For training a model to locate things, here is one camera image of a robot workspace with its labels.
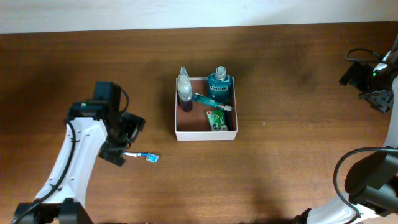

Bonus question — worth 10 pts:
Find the blue white toothbrush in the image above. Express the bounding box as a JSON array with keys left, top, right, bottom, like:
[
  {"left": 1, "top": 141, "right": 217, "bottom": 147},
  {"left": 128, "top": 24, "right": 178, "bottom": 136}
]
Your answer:
[{"left": 123, "top": 152, "right": 159, "bottom": 163}]

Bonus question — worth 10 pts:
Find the purple foam soap pump bottle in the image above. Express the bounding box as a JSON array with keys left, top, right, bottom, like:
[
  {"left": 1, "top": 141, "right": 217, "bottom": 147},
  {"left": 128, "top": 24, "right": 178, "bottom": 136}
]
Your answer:
[{"left": 177, "top": 67, "right": 193, "bottom": 112}]

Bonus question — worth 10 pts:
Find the green white toothpaste tube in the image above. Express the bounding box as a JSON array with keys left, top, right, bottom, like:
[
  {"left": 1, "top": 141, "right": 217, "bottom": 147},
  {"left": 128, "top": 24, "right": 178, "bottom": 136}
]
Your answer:
[{"left": 193, "top": 93, "right": 233, "bottom": 112}]

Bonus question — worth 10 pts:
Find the pink white box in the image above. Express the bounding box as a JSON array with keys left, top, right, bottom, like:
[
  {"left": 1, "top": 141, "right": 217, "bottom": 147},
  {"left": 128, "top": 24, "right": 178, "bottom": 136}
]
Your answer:
[{"left": 174, "top": 82, "right": 238, "bottom": 141}]

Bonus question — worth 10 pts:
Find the teal mouthwash bottle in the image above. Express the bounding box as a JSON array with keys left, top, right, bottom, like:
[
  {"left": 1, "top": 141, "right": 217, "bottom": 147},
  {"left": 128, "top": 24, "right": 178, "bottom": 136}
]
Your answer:
[{"left": 208, "top": 66, "right": 233, "bottom": 103}]

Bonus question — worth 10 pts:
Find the blue disposable razor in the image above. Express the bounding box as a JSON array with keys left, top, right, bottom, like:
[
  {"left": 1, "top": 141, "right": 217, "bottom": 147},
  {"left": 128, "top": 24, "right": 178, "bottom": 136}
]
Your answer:
[{"left": 224, "top": 110, "right": 234, "bottom": 131}]

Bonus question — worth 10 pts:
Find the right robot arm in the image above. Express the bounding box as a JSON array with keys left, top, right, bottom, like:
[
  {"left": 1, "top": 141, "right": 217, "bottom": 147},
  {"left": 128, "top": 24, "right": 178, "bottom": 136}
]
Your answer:
[{"left": 293, "top": 43, "right": 397, "bottom": 224}]

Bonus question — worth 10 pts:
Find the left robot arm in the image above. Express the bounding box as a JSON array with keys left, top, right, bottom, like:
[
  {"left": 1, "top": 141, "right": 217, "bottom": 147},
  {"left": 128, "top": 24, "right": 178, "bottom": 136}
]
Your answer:
[{"left": 12, "top": 82, "right": 145, "bottom": 223}]

